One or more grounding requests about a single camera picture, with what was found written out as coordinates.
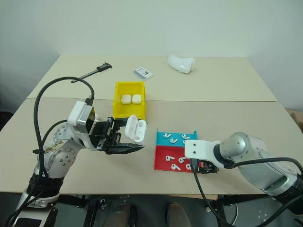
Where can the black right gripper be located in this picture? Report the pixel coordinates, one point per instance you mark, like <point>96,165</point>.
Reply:
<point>208,168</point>

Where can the brown rounded shape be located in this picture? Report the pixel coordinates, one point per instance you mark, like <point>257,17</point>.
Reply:
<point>122,215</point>
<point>177,214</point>

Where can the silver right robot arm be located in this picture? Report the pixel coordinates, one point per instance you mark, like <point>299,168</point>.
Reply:
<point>256,156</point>

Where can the blue plastic tray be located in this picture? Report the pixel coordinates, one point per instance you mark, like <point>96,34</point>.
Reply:
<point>161,140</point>

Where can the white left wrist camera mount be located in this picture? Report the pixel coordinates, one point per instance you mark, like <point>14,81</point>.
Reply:
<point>78,113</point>

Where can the white earbud case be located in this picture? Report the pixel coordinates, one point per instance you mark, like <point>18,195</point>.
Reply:
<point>126,99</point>
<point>137,130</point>
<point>136,98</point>

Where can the red plastic tray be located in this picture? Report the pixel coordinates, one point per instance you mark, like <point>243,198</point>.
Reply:
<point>161,163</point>

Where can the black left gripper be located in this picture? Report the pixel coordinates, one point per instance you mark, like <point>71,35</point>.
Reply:
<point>104,134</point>

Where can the black caliper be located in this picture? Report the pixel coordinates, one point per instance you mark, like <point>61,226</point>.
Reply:
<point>104,66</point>

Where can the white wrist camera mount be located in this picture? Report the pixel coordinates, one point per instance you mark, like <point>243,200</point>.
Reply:
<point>201,150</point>
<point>78,113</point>

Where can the brown cardboard box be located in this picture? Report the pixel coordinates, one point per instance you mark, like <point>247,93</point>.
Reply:
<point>296,118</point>

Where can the black table frame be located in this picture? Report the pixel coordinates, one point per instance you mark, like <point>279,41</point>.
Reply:
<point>71,200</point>

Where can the yellow plastic bin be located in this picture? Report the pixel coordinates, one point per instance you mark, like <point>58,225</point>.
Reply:
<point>118,111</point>

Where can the closed white earbud case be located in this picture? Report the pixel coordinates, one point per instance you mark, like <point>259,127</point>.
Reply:
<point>126,99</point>
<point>136,98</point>

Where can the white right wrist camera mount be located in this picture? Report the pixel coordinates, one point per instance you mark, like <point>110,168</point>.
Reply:
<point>201,150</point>

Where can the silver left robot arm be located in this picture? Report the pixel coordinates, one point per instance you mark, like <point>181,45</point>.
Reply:
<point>62,156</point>

